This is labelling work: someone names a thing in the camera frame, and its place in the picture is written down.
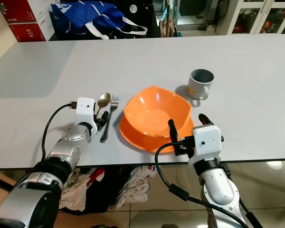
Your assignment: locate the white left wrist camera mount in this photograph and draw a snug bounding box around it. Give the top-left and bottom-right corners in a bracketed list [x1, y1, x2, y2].
[76, 97, 97, 125]

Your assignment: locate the white cloth with red patch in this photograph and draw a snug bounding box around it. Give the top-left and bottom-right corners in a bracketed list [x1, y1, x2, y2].
[59, 168, 91, 212]

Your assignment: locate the black fabric bundle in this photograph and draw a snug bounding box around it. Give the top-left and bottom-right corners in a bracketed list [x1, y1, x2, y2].
[80, 166, 125, 215]

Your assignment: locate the orange plate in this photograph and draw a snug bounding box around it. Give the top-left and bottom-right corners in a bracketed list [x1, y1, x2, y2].
[118, 111, 195, 153]

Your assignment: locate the red box with white print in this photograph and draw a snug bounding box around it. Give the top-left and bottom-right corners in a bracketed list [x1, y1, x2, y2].
[9, 22, 51, 43]

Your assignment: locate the white glass door cabinet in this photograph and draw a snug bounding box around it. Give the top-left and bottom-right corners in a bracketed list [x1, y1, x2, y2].
[215, 0, 285, 36]

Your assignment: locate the silver metal fork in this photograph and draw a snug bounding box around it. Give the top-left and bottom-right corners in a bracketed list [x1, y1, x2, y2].
[100, 95, 120, 143]

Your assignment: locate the blue bag with white straps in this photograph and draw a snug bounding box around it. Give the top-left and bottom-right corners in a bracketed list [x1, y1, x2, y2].
[51, 2, 148, 41]

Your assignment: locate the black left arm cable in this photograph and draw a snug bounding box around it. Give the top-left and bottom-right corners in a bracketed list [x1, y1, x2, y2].
[41, 102, 78, 160]

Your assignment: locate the red and white cardboard box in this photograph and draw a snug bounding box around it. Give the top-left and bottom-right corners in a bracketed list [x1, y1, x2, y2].
[0, 0, 56, 25]

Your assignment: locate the light wooden post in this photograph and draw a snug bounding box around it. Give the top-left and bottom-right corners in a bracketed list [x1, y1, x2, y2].
[163, 7, 175, 38]

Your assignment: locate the silver metal spoon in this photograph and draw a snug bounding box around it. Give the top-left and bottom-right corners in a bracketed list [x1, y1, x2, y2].
[95, 92, 112, 118]

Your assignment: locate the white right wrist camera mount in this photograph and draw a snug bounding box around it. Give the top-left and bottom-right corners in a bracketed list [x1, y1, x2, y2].
[191, 124, 224, 162]

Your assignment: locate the orange square bowl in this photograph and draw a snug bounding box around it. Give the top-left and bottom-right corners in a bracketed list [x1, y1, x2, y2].
[123, 85, 192, 140]

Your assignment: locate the grey white mug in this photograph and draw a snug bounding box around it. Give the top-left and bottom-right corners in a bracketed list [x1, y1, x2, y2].
[187, 68, 215, 106]

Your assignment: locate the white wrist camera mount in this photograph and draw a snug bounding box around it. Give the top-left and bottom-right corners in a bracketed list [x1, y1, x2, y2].
[76, 97, 97, 125]
[191, 124, 224, 162]

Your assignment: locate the black bag with round logo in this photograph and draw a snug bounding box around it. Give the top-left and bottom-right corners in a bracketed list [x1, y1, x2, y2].
[115, 0, 162, 38]

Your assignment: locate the white crumpled cloth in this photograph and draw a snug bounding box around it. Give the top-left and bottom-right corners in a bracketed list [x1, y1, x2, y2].
[111, 165, 152, 210]

